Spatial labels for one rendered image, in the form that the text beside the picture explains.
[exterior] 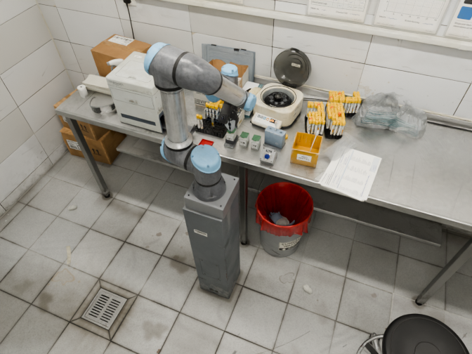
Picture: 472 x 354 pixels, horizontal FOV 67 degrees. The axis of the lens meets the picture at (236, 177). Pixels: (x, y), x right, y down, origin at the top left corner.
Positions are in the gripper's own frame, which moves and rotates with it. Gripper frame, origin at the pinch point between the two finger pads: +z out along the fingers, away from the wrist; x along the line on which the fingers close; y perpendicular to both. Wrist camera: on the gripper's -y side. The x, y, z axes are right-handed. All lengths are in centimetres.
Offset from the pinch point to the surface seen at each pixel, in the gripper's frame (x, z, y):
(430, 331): -110, 32, -53
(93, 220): 103, 97, -28
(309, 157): -42.2, 3.2, -1.9
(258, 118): -8.7, 5.1, 19.7
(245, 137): -8.0, 2.9, 0.6
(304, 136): -36.4, 1.8, 10.5
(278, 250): -35, 85, -10
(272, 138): -21.3, 3.1, 5.2
